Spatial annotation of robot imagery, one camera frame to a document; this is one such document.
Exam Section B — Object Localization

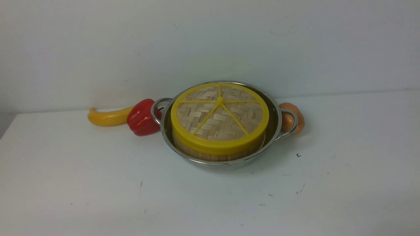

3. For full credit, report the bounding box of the yellow rimmed woven steamer lid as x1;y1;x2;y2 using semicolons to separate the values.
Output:
170;83;270;155

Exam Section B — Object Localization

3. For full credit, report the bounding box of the yellow rimmed bamboo steamer basket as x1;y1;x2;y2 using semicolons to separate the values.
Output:
172;131;265;162

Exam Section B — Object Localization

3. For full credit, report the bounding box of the stainless steel pot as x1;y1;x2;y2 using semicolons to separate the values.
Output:
150;81;298;170

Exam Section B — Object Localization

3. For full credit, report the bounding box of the red bell pepper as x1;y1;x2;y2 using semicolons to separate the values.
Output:
126;99;160;136

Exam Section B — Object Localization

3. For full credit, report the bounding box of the yellow banana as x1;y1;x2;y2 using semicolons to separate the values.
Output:
87;106;133;127

